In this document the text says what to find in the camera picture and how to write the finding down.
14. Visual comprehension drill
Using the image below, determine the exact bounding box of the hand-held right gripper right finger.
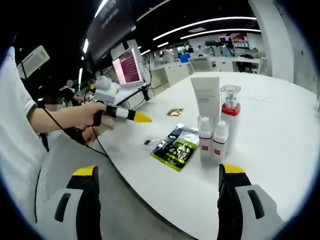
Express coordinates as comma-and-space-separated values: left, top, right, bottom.
216, 163, 285, 240

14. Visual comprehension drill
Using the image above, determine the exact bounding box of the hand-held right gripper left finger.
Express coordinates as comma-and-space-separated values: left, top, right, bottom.
36, 164, 103, 240

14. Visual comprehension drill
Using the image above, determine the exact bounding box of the small clear skincare sachet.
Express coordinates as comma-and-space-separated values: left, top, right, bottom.
142, 135, 162, 150

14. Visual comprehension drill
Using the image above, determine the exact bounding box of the gold skincare sachet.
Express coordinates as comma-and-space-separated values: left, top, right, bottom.
166, 107, 185, 117

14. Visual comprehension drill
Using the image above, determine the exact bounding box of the small white skincare bottle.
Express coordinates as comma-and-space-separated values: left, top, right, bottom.
196, 114, 214, 164
211, 120, 230, 164

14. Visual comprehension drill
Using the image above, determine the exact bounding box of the green black skincare sachet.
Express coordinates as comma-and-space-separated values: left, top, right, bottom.
149, 123, 200, 173

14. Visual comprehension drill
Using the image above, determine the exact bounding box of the white skincare bottle red collar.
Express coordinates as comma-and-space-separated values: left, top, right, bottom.
219, 84, 243, 157

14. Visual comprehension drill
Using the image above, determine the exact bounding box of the white skincare tube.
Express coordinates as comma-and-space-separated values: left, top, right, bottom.
189, 76, 222, 120

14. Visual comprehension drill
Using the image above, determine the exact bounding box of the storage shelf rack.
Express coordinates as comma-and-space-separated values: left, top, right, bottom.
218, 34, 250, 51

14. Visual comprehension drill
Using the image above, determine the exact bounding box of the person's left hand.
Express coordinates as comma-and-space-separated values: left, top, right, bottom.
73, 101, 116, 131

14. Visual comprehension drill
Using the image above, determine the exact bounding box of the black laptop stand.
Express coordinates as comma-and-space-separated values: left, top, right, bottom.
138, 83, 151, 102

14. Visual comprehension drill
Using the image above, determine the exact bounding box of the computer monitor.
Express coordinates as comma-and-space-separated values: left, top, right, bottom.
111, 46, 151, 105

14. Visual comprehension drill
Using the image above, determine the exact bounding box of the white office counter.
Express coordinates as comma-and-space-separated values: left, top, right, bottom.
149, 62, 195, 89

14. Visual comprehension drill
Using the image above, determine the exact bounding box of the ceiling air conditioner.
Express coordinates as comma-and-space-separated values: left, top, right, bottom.
15, 44, 51, 79

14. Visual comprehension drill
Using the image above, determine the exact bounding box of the person's white shirt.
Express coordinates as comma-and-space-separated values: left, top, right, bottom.
0, 45, 50, 218

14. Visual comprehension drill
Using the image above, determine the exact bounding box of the ceiling light strip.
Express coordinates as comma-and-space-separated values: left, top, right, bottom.
179, 28, 262, 41
152, 16, 258, 41

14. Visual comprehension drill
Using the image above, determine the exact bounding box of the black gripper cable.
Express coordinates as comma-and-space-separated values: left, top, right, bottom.
36, 103, 113, 161

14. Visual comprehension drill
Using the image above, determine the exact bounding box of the dark wall screen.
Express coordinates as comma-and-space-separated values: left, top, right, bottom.
85, 0, 138, 64

